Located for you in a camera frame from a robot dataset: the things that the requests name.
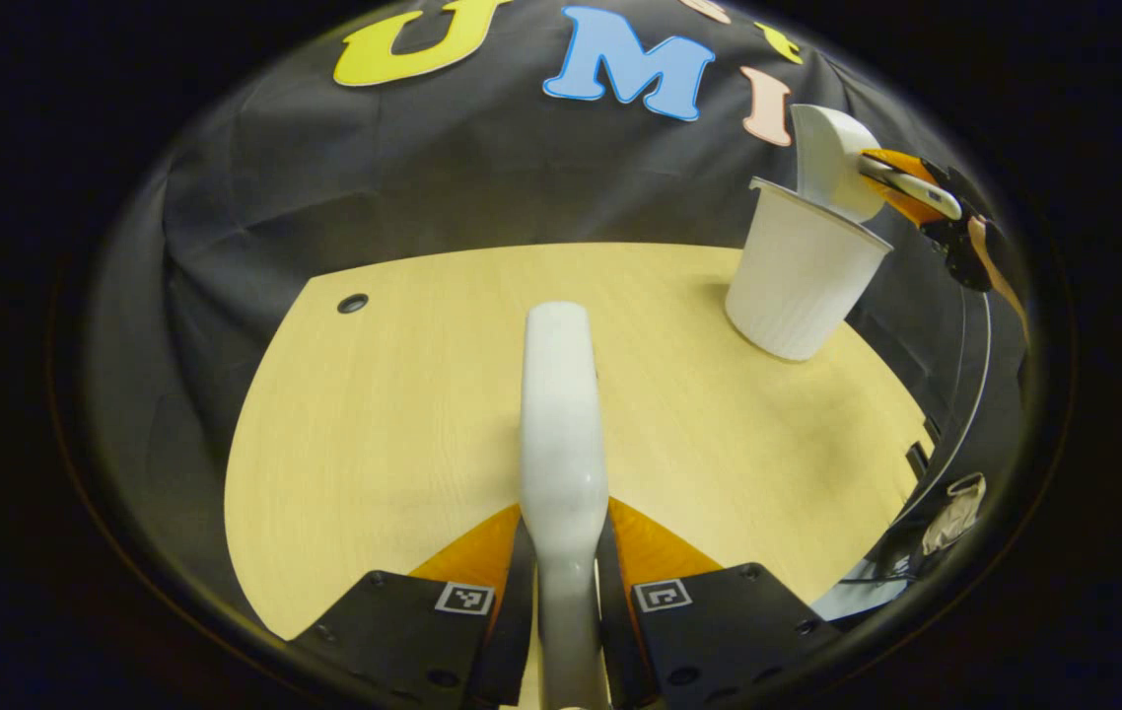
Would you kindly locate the white garbage bin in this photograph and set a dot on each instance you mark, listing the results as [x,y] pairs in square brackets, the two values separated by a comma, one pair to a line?
[798,286]

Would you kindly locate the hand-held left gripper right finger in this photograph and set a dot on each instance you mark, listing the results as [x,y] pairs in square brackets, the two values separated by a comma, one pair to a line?
[615,631]

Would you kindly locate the white dustpan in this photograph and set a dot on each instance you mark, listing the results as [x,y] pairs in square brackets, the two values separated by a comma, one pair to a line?
[832,158]

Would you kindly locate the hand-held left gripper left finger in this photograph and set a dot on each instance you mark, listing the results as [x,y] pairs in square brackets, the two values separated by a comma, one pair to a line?
[520,631]

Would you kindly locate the crumpled pale bag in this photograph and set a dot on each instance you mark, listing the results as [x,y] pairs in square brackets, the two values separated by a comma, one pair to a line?
[955,513]

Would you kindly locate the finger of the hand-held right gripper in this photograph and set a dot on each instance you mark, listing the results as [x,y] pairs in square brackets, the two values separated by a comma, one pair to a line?
[906,160]
[960,251]

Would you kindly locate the wooden desktop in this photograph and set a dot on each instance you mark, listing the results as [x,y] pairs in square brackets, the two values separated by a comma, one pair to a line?
[403,394]

